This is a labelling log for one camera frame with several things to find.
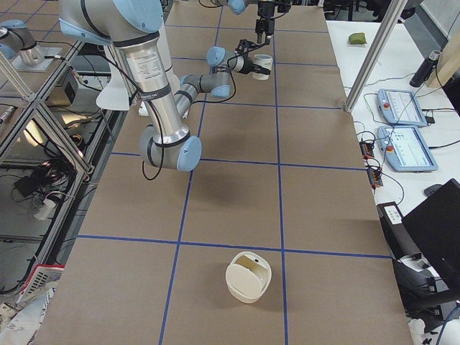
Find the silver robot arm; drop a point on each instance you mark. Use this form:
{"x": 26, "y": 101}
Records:
{"x": 165, "y": 143}
{"x": 237, "y": 7}

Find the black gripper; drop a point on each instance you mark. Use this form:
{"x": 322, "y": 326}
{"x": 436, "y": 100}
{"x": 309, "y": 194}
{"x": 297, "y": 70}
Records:
{"x": 249, "y": 67}
{"x": 265, "y": 12}

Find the white mug grey inside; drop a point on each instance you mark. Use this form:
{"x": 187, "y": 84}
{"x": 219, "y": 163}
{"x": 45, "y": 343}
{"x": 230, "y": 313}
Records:
{"x": 262, "y": 66}

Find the second robot arm behind glass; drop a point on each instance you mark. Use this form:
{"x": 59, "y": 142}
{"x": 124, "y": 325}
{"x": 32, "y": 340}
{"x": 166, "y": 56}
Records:
{"x": 16, "y": 39}

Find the lower teach pendant tablet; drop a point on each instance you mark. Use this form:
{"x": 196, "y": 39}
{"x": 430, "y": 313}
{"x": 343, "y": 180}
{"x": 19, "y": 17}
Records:
{"x": 405, "y": 149}

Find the cream round bowl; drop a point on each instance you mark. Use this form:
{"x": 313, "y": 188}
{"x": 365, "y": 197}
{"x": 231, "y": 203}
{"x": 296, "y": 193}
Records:
{"x": 247, "y": 277}

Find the upper orange usb hub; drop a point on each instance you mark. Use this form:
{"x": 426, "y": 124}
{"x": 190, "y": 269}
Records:
{"x": 366, "y": 149}

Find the upper teach pendant tablet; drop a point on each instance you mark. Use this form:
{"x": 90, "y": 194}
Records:
{"x": 399, "y": 107}

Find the aluminium frame post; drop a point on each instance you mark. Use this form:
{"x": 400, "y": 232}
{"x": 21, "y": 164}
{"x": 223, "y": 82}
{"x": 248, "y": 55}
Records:
{"x": 386, "y": 27}

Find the green cloth pouch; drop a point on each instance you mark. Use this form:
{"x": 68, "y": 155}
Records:
{"x": 357, "y": 38}

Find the black laptop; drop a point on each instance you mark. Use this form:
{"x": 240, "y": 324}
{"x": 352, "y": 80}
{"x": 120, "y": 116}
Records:
{"x": 433, "y": 225}

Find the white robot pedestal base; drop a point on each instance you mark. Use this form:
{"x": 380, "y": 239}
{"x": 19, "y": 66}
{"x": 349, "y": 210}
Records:
{"x": 143, "y": 104}

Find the lower orange usb hub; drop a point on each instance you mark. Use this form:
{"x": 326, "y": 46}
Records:
{"x": 374, "y": 176}

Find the teach pendant tablet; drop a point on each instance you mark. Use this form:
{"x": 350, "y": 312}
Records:
{"x": 405, "y": 149}
{"x": 399, "y": 107}

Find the white plastic basket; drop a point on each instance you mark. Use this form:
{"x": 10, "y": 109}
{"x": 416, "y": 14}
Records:
{"x": 42, "y": 278}

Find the orange usb hub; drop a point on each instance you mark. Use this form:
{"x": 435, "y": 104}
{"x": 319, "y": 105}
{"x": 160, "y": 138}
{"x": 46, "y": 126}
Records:
{"x": 366, "y": 149}
{"x": 374, "y": 176}

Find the black water bottle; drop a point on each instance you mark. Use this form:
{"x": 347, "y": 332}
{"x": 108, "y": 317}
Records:
{"x": 426, "y": 68}

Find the black power adapter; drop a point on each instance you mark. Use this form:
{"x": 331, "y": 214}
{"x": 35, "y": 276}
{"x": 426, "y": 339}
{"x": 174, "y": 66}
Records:
{"x": 25, "y": 185}

